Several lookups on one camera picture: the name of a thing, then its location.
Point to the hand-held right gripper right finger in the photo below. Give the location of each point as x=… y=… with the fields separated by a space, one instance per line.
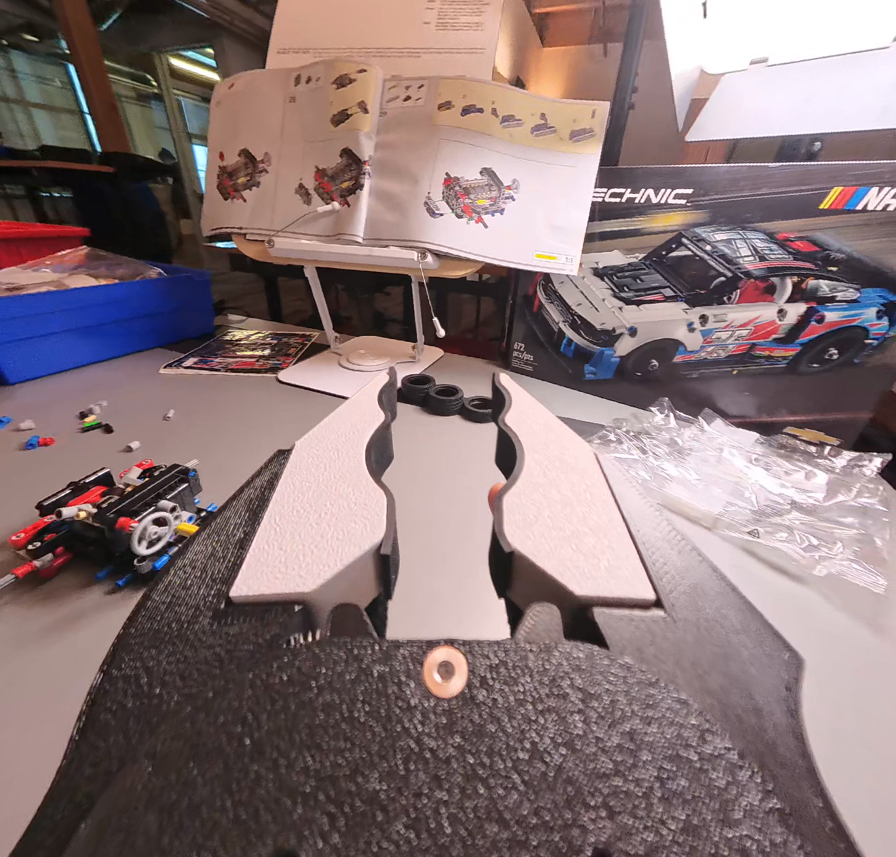
x=567 y=521

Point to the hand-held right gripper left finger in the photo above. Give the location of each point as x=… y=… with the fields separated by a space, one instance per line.
x=315 y=514

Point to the lego car chassis assembly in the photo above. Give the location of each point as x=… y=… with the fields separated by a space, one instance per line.
x=119 y=514

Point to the black lego pin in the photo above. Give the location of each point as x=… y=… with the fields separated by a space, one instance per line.
x=101 y=429

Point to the toy car set box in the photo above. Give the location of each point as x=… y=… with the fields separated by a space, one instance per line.
x=700 y=297

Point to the person's right hand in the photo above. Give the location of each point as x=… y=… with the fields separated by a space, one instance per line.
x=493 y=496

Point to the black toy tyre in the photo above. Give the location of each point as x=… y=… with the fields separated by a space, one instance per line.
x=445 y=400
x=416 y=388
x=478 y=409

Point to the white book stand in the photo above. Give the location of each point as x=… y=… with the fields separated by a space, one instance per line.
x=364 y=360

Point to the clear plastic bag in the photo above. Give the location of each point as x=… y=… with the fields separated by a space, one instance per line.
x=735 y=486

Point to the colourful sticker sheet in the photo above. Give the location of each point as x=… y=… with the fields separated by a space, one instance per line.
x=238 y=353

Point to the blue plastic bin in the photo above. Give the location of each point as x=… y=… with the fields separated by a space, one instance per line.
x=105 y=325

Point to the open instruction booklet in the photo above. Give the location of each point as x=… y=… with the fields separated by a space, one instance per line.
x=490 y=192

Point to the plastic bag of parts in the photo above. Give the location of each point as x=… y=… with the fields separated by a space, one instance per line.
x=70 y=276

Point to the red plastic bin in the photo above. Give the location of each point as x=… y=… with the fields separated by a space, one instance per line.
x=42 y=238

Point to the white printed paper sheet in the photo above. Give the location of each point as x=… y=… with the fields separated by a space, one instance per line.
x=392 y=17

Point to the wooden post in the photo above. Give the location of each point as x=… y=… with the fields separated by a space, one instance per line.
x=84 y=45

